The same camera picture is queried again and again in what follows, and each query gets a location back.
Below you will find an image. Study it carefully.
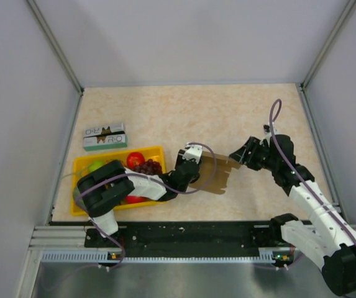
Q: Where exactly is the red apple front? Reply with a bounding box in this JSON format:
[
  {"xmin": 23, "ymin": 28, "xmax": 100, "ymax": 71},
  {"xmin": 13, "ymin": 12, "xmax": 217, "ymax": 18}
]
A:
[{"xmin": 125, "ymin": 196, "xmax": 148, "ymax": 204}]

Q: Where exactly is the green pear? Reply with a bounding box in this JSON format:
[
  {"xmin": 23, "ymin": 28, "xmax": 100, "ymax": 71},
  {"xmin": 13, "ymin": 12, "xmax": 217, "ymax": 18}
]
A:
[{"xmin": 88, "ymin": 160, "xmax": 105, "ymax": 173}]

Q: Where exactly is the yellow plastic tray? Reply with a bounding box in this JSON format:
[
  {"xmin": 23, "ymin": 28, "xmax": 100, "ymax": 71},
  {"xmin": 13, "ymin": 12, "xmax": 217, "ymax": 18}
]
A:
[{"xmin": 70, "ymin": 146, "xmax": 166, "ymax": 217}]

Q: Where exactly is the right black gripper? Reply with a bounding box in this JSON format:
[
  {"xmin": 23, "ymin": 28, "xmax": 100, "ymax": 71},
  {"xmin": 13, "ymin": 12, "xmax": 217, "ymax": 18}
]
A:
[{"xmin": 229, "ymin": 136, "xmax": 278, "ymax": 172}]

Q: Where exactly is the aluminium frame post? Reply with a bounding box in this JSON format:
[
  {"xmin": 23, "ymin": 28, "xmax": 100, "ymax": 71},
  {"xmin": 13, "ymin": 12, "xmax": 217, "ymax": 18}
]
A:
[
  {"xmin": 25, "ymin": 0, "xmax": 84, "ymax": 94},
  {"xmin": 300, "ymin": 0, "xmax": 356, "ymax": 92}
]

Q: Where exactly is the brown cardboard box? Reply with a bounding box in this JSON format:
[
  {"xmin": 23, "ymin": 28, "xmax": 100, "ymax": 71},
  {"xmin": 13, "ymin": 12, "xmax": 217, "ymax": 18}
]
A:
[{"xmin": 189, "ymin": 151, "xmax": 241, "ymax": 195}]

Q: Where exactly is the green toothpaste box front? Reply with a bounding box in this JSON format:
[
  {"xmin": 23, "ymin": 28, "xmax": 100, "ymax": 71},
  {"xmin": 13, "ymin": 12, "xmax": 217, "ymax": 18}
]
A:
[{"xmin": 83, "ymin": 133, "xmax": 127, "ymax": 151}]

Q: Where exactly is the purple grape bunch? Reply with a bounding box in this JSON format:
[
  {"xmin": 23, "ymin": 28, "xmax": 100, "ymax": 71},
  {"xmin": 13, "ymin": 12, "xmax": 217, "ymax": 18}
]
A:
[{"xmin": 133, "ymin": 159, "xmax": 162, "ymax": 175}]

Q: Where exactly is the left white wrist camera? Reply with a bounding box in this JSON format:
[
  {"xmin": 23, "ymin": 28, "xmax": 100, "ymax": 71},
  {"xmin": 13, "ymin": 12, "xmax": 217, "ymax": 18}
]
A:
[{"xmin": 182, "ymin": 143, "xmax": 203, "ymax": 164}]

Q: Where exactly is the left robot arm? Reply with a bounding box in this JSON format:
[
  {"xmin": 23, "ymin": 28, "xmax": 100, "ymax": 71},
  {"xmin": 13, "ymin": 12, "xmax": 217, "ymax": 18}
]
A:
[{"xmin": 73, "ymin": 144, "xmax": 203, "ymax": 246}]

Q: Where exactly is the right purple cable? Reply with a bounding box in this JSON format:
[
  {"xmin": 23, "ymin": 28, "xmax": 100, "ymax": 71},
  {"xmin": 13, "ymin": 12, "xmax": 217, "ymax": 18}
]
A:
[{"xmin": 269, "ymin": 99, "xmax": 356, "ymax": 294}]

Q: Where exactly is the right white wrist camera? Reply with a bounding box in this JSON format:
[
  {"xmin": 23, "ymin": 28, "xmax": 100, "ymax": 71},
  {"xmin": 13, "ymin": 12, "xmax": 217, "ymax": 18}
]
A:
[{"xmin": 263, "ymin": 124, "xmax": 272, "ymax": 142}]

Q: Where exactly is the red apple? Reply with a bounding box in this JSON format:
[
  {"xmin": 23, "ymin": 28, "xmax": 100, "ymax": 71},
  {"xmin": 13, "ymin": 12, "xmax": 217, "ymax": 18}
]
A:
[
  {"xmin": 126, "ymin": 151, "xmax": 145, "ymax": 168},
  {"xmin": 125, "ymin": 196, "xmax": 148, "ymax": 204}
]

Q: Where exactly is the right aluminium frame post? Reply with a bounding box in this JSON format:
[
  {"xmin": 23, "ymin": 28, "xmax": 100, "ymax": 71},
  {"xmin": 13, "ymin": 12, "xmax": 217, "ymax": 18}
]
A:
[{"xmin": 300, "ymin": 0, "xmax": 356, "ymax": 92}]

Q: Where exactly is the red apple back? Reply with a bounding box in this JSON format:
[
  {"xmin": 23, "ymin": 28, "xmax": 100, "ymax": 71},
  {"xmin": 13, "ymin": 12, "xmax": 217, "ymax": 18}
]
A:
[{"xmin": 126, "ymin": 151, "xmax": 145, "ymax": 168}]

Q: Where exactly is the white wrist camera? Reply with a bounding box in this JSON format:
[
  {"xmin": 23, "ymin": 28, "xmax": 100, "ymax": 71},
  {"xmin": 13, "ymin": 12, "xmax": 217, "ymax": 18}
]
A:
[
  {"xmin": 263, "ymin": 124, "xmax": 272, "ymax": 142},
  {"xmin": 182, "ymin": 143, "xmax": 203, "ymax": 164}
]

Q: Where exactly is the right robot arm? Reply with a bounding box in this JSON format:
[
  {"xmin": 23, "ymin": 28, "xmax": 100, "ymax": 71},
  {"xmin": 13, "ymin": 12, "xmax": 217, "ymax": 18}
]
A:
[{"xmin": 229, "ymin": 134, "xmax": 356, "ymax": 296}]

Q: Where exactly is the left aluminium frame post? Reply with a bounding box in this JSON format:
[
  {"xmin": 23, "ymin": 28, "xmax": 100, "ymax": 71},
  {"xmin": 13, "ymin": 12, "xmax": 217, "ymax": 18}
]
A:
[{"xmin": 25, "ymin": 0, "xmax": 84, "ymax": 94}]

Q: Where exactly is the grey slotted cable duct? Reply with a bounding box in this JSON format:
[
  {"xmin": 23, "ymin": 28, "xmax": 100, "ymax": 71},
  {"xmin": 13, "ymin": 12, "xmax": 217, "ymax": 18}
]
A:
[{"xmin": 40, "ymin": 248, "xmax": 290, "ymax": 264}]

